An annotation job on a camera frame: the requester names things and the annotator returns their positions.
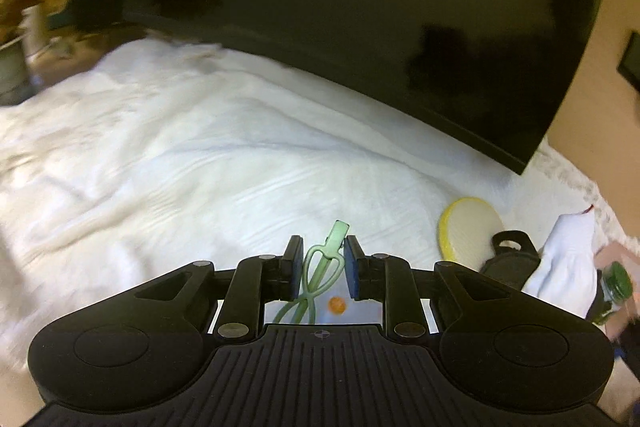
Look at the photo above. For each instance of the large black screen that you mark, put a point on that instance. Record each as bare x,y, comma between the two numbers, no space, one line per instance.
370,22

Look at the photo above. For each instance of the white fluffy blanket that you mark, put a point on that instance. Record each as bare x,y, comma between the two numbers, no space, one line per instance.
175,167

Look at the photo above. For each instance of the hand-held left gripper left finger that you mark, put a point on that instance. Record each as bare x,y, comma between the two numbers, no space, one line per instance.
293,268

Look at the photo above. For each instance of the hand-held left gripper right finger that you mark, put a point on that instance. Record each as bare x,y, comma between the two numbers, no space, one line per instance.
352,268

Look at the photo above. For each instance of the small orange ball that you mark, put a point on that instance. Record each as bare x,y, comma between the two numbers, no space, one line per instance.
337,305

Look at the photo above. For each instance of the round yellow white sponge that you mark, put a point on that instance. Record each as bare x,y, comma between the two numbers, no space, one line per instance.
472,227

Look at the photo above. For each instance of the green capped bottle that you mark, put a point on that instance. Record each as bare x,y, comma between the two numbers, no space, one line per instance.
616,283

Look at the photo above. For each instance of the dark wall frame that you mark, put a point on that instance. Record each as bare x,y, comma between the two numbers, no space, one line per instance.
631,57

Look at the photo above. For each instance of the green plastic clip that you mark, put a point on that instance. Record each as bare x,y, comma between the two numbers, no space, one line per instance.
320,259

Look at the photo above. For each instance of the white sock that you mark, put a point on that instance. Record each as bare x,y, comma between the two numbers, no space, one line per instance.
567,262

